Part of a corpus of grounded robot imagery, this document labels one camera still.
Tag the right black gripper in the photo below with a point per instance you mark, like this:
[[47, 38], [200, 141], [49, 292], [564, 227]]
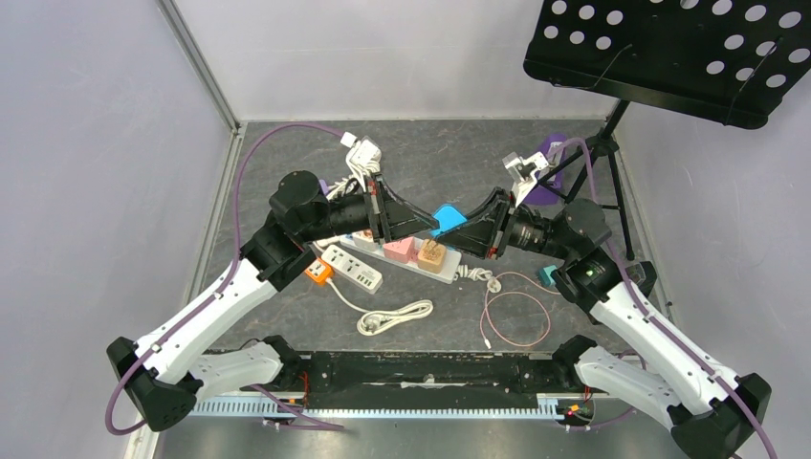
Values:
[[501, 225]]

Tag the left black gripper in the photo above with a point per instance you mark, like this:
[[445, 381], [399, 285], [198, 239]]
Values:
[[399, 218]]

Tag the pink cube socket adapter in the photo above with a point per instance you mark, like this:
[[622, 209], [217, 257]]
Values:
[[401, 251]]

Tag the blue plug adapter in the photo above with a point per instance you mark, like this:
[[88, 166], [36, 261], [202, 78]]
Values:
[[448, 217]]

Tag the white tiger cube adapter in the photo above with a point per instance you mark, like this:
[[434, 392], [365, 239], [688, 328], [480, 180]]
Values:
[[364, 239]]

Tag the long white colourful power strip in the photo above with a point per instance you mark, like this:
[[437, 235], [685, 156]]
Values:
[[452, 260]]

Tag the tan cube socket adapter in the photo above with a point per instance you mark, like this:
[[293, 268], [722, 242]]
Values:
[[431, 256]]

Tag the teal small adapter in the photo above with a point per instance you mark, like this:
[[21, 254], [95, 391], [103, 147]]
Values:
[[545, 276]]

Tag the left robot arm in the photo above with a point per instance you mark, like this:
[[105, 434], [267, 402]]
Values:
[[167, 372]]

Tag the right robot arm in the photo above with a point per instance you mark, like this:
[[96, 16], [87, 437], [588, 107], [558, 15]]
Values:
[[709, 410]]

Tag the small white power strip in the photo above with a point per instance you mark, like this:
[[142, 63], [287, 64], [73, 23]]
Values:
[[351, 268]]

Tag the purple metronome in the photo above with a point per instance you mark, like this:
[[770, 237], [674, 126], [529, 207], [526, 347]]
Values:
[[549, 195]]

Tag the orange power strip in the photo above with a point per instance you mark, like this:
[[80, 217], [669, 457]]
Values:
[[319, 272]]

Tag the black music stand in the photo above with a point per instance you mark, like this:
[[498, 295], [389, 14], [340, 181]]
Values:
[[731, 62]]

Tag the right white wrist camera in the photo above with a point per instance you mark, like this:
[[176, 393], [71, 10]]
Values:
[[524, 172]]

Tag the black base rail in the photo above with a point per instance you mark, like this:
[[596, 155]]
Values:
[[421, 380]]

